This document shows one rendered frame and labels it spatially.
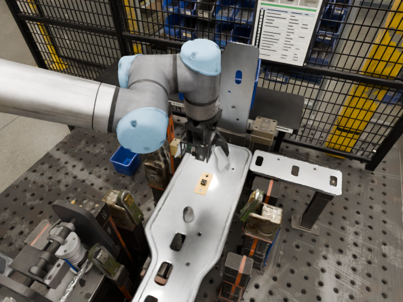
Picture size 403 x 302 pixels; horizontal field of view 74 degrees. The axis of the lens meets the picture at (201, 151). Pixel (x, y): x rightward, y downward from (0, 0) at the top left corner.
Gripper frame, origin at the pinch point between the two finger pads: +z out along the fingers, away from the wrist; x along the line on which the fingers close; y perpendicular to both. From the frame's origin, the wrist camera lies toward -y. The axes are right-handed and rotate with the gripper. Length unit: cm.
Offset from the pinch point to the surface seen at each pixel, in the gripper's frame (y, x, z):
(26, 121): -74, -206, 112
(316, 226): -16, 43, 41
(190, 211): 12.9, 0.9, 6.6
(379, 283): -2, 65, 41
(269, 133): -23.7, 15.3, 5.7
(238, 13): -166, -33, 24
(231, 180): -4.2, 8.0, 11.2
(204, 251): 20.3, 7.7, 11.0
